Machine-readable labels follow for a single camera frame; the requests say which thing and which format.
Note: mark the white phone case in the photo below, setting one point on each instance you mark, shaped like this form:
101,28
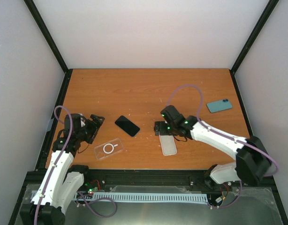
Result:
168,145

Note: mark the teal phone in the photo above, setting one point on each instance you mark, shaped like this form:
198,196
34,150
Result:
219,105

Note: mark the clear magsafe phone case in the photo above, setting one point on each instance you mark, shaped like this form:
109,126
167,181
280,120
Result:
108,149

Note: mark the black aluminium frame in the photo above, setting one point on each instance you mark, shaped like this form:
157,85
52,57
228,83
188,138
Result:
140,177

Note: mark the green led circuit board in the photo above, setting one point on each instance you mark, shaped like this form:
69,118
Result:
92,187

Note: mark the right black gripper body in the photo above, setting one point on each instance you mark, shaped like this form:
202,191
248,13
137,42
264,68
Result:
159,126

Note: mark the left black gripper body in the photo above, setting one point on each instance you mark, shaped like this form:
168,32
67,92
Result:
87,134

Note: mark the light blue cable duct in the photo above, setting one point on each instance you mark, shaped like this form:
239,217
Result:
149,197

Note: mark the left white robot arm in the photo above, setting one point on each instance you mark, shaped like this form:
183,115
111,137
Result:
62,179

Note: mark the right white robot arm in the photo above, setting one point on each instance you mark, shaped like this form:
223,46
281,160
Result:
251,160

